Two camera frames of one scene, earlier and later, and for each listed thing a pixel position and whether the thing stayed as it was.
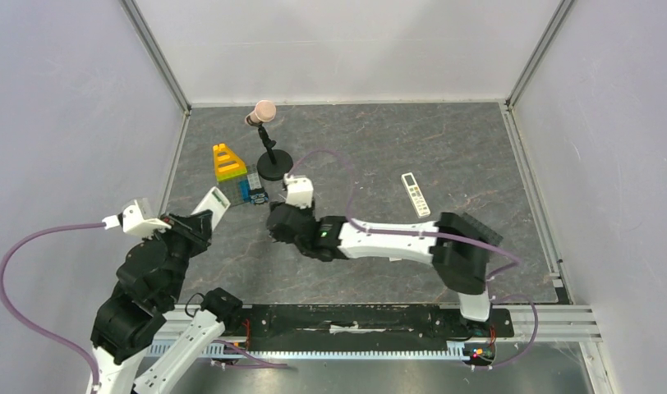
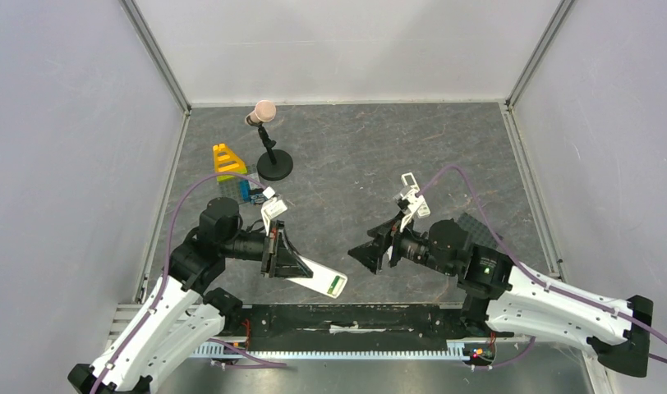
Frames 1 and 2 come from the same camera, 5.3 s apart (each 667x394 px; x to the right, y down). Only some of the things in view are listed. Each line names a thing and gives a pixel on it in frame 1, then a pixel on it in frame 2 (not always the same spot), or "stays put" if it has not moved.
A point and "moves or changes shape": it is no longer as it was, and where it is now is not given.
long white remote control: x=416 y=195 stays put
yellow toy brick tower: x=227 y=165 stays put
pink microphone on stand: x=273 y=164 stays put
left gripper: x=196 y=227 -> x=284 y=262
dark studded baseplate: x=478 y=230 stays put
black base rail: x=404 y=326 stays put
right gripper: x=280 y=226 -> x=392 y=249
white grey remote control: x=215 y=202 moves or changes shape
